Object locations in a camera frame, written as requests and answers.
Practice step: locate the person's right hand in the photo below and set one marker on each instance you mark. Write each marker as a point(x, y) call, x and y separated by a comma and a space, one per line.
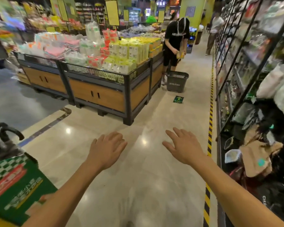
point(185, 146)

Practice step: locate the stack of red packets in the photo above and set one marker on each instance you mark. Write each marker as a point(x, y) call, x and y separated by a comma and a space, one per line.
point(108, 37)

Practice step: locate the yellow black floor tape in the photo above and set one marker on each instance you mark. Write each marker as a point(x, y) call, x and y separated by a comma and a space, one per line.
point(210, 130)

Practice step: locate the pile of pink white packets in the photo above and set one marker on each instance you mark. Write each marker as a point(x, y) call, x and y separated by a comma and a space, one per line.
point(54, 46)

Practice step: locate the wooden display table black frame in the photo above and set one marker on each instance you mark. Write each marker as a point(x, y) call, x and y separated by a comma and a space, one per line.
point(46, 79)
point(156, 75)
point(104, 94)

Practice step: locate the brown paper bag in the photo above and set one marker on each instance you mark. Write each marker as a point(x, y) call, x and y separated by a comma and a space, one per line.
point(258, 156)

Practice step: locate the person's right forearm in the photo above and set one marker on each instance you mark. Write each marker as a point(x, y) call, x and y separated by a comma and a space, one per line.
point(236, 198)

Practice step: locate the person's right little finger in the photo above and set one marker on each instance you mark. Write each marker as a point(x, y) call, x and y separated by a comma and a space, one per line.
point(193, 136)

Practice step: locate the green checkered cardboard box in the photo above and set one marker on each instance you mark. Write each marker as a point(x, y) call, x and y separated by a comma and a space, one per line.
point(16, 186)

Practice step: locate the small yellow hanging sign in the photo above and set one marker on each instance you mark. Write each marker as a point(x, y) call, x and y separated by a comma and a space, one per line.
point(161, 16)

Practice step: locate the white plastic packet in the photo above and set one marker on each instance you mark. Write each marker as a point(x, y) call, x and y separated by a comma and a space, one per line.
point(232, 156)

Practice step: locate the large yellow hanging sign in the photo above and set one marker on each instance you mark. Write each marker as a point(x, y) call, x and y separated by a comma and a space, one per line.
point(112, 12)

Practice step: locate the person's left forearm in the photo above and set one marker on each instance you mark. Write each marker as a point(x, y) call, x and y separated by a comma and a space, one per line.
point(64, 198)

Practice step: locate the person's right thumb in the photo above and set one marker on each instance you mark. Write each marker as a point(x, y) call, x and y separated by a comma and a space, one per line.
point(169, 148)

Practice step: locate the person's left hand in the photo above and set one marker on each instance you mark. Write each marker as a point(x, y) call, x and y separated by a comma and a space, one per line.
point(105, 152)

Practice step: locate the person's left little finger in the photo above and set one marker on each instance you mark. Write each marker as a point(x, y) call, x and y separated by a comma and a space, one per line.
point(93, 143)

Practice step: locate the person's left thumb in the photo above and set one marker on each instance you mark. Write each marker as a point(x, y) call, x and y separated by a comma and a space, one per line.
point(123, 145)

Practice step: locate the black shopping basket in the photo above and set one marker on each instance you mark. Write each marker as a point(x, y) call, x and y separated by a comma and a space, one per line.
point(177, 81)

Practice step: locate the person's left middle finger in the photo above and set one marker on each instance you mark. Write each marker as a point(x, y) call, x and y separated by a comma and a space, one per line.
point(112, 135)

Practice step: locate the pile of yellow packets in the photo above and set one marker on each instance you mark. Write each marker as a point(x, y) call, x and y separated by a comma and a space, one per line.
point(132, 50)

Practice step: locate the person's right middle finger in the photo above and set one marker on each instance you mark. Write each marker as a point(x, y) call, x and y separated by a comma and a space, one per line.
point(178, 131)

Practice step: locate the green floor sticker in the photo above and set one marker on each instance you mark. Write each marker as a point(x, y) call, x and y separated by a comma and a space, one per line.
point(178, 99)

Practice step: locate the black metal goods rack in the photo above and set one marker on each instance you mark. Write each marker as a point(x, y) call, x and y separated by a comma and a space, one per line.
point(250, 68)

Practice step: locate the pile of white green packets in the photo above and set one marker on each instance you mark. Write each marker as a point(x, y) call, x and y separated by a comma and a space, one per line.
point(92, 37)

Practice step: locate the yellow packet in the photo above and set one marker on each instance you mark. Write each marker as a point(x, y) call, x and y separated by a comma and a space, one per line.
point(180, 55)

